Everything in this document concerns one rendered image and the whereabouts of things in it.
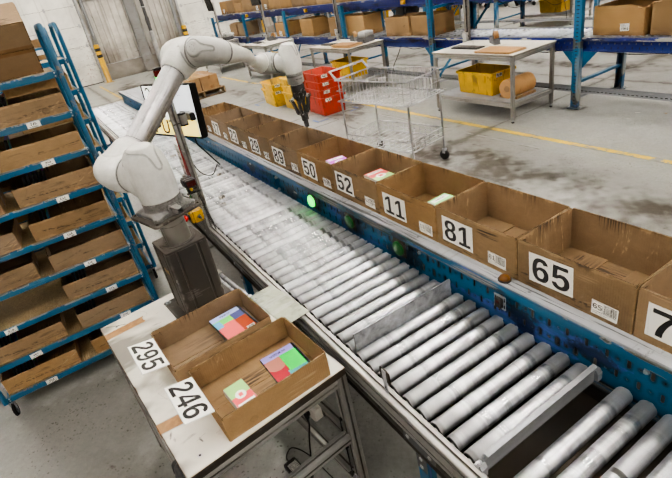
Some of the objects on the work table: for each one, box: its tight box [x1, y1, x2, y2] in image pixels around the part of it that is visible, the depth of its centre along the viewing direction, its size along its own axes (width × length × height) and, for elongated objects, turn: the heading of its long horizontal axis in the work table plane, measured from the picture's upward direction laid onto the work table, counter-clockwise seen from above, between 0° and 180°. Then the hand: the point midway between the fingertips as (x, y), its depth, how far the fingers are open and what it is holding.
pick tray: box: [150, 288, 272, 383], centre depth 186 cm, size 28×38×10 cm
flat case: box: [260, 342, 310, 383], centre depth 169 cm, size 14×19×2 cm
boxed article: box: [223, 379, 257, 409], centre depth 158 cm, size 7×13×4 cm, turn 56°
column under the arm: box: [152, 226, 232, 319], centre depth 209 cm, size 26×26×33 cm
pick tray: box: [188, 317, 331, 442], centre depth 163 cm, size 28×38×10 cm
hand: (305, 120), depth 269 cm, fingers closed
